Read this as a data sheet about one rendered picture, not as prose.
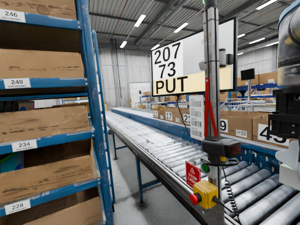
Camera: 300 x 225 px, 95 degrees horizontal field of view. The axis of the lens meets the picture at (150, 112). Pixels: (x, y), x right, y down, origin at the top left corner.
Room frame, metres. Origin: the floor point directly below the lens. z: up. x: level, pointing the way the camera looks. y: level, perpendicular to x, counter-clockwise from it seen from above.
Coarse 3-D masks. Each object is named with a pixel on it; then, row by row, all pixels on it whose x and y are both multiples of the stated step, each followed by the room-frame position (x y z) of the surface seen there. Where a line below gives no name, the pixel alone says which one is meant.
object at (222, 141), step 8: (208, 144) 0.47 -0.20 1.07; (216, 144) 0.44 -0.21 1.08; (224, 144) 0.43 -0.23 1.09; (232, 144) 0.42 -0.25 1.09; (208, 152) 0.48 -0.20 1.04; (216, 152) 0.44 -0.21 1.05; (224, 152) 0.42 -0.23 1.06; (232, 152) 0.41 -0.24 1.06; (240, 152) 0.42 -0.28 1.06; (216, 160) 0.46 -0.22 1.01; (224, 160) 0.45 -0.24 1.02
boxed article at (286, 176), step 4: (284, 164) 0.32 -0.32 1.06; (280, 168) 0.32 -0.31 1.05; (284, 168) 0.31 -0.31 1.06; (288, 168) 0.31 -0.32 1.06; (292, 168) 0.30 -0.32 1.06; (280, 172) 0.32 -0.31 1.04; (284, 172) 0.31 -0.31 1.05; (288, 172) 0.31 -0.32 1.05; (292, 172) 0.30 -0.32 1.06; (296, 172) 0.29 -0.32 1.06; (280, 176) 0.32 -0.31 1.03; (284, 176) 0.31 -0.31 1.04; (288, 176) 0.31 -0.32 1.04; (292, 176) 0.30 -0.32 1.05; (296, 176) 0.29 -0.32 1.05; (280, 180) 0.32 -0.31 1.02; (284, 180) 0.31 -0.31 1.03; (288, 180) 0.31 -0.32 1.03; (292, 180) 0.30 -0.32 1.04; (296, 180) 0.29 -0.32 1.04; (288, 184) 0.30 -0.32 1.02; (292, 184) 0.30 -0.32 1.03; (296, 184) 0.29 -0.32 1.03; (296, 188) 0.29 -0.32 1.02
